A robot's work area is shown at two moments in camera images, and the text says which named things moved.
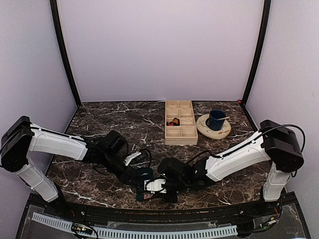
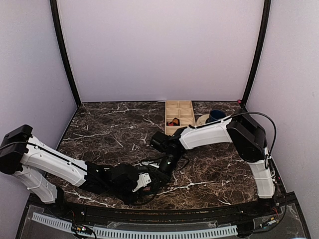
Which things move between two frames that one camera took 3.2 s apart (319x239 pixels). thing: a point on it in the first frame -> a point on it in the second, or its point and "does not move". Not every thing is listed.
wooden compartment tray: [186, 133] does not move
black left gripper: [127, 175] -> [129, 200]
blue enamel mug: [213, 122] does not move
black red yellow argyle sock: [175, 122] does not move
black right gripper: [173, 198] -> [163, 174]
